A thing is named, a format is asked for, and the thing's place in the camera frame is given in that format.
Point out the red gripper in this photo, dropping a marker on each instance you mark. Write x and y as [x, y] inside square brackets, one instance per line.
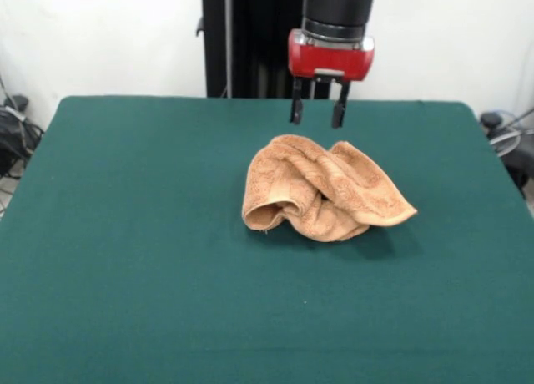
[329, 60]

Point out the orange terry towel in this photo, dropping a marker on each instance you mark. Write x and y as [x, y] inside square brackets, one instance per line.
[334, 179]

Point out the black wheeled stand base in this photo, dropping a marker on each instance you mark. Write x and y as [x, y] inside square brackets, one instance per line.
[517, 158]

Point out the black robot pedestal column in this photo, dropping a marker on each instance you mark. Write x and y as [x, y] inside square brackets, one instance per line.
[250, 46]

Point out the dark green table cloth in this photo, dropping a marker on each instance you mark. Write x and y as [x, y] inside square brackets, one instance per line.
[125, 233]

